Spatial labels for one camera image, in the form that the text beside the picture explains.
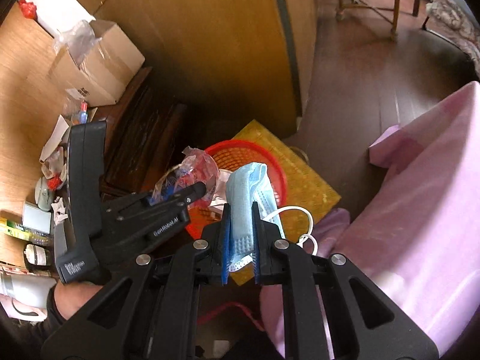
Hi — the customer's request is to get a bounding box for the cardboard box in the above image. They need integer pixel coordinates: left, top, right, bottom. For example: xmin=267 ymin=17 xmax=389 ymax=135
xmin=47 ymin=19 xmax=146 ymax=107

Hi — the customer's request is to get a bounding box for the white thermos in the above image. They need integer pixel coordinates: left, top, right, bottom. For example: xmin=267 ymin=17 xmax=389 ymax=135
xmin=0 ymin=270 xmax=57 ymax=310

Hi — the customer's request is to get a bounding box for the white paper sheet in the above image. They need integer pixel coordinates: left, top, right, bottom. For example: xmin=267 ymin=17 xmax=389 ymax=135
xmin=39 ymin=115 xmax=70 ymax=166

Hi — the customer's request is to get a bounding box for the clear plastic film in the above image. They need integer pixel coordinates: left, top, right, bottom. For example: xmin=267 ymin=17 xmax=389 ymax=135
xmin=52 ymin=20 xmax=98 ymax=68

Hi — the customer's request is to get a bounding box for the wooden chair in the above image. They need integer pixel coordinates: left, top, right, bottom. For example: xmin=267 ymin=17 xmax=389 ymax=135
xmin=332 ymin=0 xmax=407 ymax=40

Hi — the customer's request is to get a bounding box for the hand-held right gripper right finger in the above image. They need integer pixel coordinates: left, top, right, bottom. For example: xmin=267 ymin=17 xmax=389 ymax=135
xmin=251 ymin=202 xmax=440 ymax=360

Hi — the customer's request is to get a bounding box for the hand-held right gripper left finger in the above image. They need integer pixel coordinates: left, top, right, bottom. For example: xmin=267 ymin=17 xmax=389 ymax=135
xmin=40 ymin=202 xmax=230 ymax=360

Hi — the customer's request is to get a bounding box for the light wood cabinet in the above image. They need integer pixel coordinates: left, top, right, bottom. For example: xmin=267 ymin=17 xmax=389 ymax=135
xmin=49 ymin=0 xmax=319 ymax=136

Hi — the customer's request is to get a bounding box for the small red plastic bag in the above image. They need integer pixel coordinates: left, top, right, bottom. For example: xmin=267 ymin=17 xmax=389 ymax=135
xmin=18 ymin=0 xmax=38 ymax=19

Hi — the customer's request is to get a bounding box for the dark carved wooden cabinet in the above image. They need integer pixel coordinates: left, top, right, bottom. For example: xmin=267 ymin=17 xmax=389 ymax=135
xmin=99 ymin=67 xmax=188 ymax=197

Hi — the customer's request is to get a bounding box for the person's left forearm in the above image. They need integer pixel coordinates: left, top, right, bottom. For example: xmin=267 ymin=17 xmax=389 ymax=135
xmin=28 ymin=281 xmax=113 ymax=346

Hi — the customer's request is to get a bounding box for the blue face mask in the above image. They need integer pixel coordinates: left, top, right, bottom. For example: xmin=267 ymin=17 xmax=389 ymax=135
xmin=224 ymin=162 xmax=319 ymax=272

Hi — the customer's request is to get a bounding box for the white jar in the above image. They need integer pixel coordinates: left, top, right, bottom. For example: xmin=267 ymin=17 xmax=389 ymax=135
xmin=24 ymin=244 xmax=52 ymax=268

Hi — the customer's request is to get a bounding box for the yellow green box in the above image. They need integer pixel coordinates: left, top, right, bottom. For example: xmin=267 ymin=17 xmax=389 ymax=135
xmin=0 ymin=217 xmax=51 ymax=241

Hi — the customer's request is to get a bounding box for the purple tablecloth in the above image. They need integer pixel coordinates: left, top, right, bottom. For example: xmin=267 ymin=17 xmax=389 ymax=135
xmin=260 ymin=80 xmax=480 ymax=359

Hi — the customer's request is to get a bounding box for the white plastic bag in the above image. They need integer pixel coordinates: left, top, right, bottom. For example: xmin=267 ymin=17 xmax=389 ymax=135
xmin=208 ymin=169 xmax=234 ymax=214

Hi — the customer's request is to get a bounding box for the yellow woven mat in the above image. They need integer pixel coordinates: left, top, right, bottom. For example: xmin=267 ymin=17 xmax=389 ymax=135
xmin=229 ymin=119 xmax=343 ymax=286

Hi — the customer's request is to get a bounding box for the pale green ceramic cup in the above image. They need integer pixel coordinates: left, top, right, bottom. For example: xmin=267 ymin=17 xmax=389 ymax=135
xmin=35 ymin=178 xmax=57 ymax=211

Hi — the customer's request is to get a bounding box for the folded floral quilt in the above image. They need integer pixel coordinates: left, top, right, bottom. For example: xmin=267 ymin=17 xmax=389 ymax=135
xmin=425 ymin=0 xmax=480 ymax=79

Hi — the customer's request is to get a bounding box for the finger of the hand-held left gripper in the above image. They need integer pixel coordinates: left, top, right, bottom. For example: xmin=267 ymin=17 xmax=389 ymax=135
xmin=144 ymin=181 xmax=208 ymax=211

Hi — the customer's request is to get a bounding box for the small white box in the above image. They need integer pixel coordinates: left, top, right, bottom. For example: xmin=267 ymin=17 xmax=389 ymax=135
xmin=22 ymin=202 xmax=52 ymax=235

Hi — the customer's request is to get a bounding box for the red cord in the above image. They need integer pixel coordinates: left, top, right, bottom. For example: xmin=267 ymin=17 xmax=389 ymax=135
xmin=197 ymin=302 xmax=265 ymax=331

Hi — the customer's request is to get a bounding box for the clear plastic wrapper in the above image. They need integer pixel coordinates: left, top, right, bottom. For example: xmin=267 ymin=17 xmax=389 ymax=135
xmin=152 ymin=146 xmax=222 ymax=211

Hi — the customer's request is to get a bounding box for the red plastic basket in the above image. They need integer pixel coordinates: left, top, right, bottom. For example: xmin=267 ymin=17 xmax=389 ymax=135
xmin=184 ymin=140 xmax=287 ymax=239

